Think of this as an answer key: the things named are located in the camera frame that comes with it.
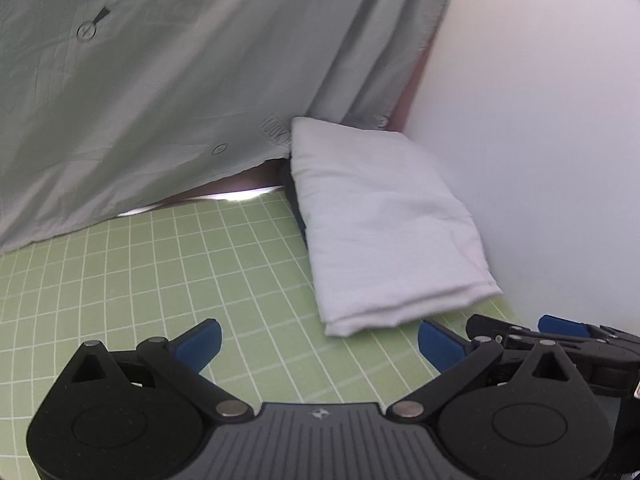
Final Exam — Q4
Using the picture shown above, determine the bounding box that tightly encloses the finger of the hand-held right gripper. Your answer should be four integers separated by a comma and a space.
539, 315, 640, 346
466, 314, 601, 356

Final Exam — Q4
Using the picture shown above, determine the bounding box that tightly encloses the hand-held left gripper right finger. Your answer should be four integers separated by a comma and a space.
387, 319, 576, 418

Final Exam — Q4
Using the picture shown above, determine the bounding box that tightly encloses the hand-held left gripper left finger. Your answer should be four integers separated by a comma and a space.
64, 318, 251, 422

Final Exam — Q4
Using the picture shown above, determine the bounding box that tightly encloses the white shirt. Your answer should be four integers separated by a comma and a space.
290, 116, 503, 338

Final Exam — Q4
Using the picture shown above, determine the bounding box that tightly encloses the green grid mat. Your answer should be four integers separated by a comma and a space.
0, 187, 523, 441

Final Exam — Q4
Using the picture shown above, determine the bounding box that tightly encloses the grey carrot print bedsheet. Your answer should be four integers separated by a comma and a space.
0, 0, 463, 256

